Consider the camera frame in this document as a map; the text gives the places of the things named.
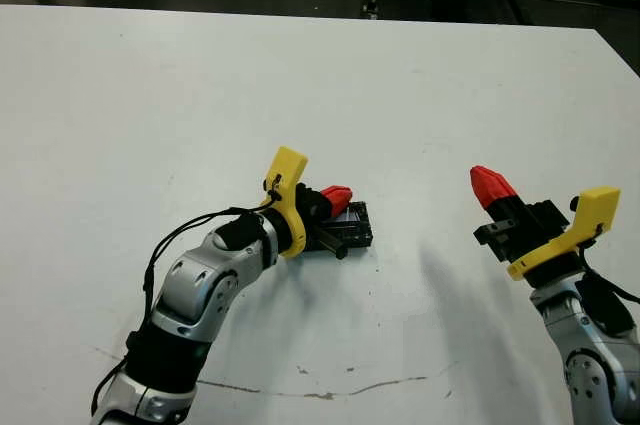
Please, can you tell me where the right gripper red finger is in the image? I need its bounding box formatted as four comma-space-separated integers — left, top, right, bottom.
469, 164, 504, 222
487, 167, 532, 220

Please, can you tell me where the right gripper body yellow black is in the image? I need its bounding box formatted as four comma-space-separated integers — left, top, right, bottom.
473, 186, 622, 289

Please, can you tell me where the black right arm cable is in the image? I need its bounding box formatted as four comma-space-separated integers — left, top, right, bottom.
574, 244, 640, 306

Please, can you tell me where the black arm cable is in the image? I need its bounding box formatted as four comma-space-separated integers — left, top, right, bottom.
574, 244, 640, 306
89, 202, 284, 419

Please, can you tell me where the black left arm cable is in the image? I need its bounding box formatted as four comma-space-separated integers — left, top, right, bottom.
89, 202, 284, 419

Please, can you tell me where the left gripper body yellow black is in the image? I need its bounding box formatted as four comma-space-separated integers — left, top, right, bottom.
262, 146, 349, 260

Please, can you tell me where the glossy black box lid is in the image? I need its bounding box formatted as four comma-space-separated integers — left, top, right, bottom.
319, 200, 376, 249

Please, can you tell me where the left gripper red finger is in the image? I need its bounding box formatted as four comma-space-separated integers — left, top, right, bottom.
312, 184, 354, 205
317, 195, 354, 220

